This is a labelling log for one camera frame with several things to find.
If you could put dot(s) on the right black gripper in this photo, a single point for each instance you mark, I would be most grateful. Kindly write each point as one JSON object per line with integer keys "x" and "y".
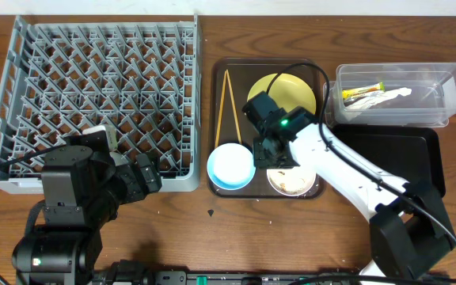
{"x": 260, "y": 160}

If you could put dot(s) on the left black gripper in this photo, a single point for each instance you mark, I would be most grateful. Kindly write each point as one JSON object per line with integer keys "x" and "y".
{"x": 135, "y": 188}

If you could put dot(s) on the light blue bowl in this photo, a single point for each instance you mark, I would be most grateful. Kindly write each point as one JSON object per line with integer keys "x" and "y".
{"x": 230, "y": 166}

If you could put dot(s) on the white bowl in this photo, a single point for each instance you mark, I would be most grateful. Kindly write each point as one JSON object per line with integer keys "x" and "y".
{"x": 291, "y": 182}

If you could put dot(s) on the wooden chopstick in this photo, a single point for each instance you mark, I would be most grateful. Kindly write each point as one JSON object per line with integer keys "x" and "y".
{"x": 234, "y": 107}
{"x": 220, "y": 110}

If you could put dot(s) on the green orange snack wrapper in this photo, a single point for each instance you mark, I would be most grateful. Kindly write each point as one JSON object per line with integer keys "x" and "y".
{"x": 351, "y": 93}

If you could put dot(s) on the white wrapper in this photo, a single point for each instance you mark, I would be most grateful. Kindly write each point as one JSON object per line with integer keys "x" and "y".
{"x": 369, "y": 100}

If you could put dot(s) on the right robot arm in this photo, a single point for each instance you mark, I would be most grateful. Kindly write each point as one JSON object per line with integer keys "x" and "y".
{"x": 410, "y": 230}

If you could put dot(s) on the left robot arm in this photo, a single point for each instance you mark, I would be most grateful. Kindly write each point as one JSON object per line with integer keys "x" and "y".
{"x": 83, "y": 189}

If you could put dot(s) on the grey dishwasher rack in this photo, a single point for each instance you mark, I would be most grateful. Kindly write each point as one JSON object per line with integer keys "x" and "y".
{"x": 143, "y": 78}

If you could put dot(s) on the yellow round plate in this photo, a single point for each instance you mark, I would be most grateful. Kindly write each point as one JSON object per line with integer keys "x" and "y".
{"x": 289, "y": 92}

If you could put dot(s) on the dark brown serving tray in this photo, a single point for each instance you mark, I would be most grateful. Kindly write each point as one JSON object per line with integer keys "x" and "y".
{"x": 249, "y": 76}

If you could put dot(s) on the black plastic tray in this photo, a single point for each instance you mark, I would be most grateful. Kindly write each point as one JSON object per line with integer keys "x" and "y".
{"x": 409, "y": 152}

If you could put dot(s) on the clear plastic bin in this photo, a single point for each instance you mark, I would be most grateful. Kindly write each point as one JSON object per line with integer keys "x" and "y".
{"x": 431, "y": 103}

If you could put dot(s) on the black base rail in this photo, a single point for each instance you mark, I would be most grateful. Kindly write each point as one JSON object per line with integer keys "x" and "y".
{"x": 135, "y": 272}

